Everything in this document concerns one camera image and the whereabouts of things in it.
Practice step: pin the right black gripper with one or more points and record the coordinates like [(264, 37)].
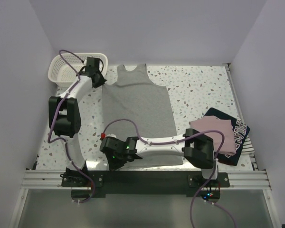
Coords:
[(113, 166)]

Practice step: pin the white plastic basket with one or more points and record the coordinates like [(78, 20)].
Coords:
[(63, 75)]

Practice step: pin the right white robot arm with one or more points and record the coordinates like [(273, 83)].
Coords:
[(195, 147)]

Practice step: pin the aluminium frame rail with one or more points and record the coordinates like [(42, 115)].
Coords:
[(193, 90)]

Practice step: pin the navy lettered tank top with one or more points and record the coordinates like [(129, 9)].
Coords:
[(240, 131)]

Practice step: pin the grey tank top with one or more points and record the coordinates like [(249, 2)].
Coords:
[(135, 105)]

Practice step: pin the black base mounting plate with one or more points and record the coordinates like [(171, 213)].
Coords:
[(145, 180)]

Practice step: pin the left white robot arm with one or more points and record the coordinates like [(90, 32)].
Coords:
[(63, 110)]

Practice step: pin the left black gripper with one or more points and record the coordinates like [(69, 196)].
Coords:
[(102, 80)]

